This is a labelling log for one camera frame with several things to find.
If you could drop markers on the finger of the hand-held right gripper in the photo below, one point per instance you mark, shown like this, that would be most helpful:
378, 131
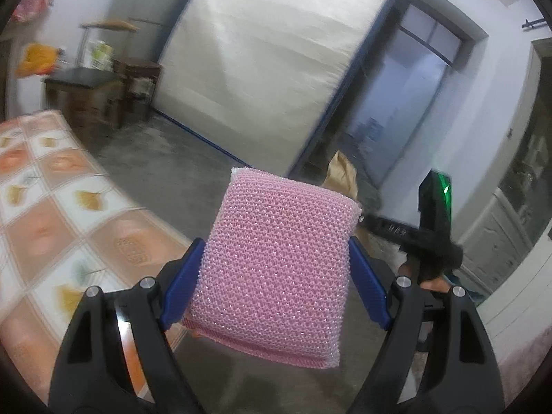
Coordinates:
390, 227

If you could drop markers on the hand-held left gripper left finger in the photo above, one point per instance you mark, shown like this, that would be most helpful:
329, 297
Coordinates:
183, 284

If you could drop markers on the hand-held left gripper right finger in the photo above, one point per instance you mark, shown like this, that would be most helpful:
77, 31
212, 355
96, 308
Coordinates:
366, 284

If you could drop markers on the brown paper bag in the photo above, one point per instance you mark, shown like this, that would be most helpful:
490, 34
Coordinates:
343, 174

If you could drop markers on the pink mesh sponge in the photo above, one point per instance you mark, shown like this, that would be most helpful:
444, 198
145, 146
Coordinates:
267, 267

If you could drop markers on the person's right hand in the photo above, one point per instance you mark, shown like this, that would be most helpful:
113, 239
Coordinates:
434, 286

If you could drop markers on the white panelled door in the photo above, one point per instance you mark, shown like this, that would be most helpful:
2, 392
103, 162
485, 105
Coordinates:
496, 241

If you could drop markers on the grey-framed doorway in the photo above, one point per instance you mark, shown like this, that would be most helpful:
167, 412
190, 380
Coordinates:
401, 95

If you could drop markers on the table with patterned cloth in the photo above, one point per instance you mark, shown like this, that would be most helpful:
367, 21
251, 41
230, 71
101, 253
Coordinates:
64, 207

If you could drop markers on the white mattress with blue edge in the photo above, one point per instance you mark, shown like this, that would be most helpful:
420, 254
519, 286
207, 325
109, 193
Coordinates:
267, 64

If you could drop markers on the dark wooden side table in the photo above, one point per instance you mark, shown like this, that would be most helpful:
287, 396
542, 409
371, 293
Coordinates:
136, 67

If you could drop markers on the black-topped wooden stool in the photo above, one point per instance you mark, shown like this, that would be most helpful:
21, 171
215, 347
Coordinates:
82, 75

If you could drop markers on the black curtain rod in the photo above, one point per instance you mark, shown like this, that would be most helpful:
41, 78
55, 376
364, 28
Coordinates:
537, 24

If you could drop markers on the white green packet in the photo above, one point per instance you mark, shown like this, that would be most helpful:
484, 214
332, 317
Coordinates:
101, 54

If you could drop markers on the yellow plastic bag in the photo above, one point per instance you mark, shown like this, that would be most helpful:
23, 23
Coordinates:
39, 58

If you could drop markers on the metal rack with wooden top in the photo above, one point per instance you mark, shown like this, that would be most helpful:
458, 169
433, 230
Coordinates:
110, 24

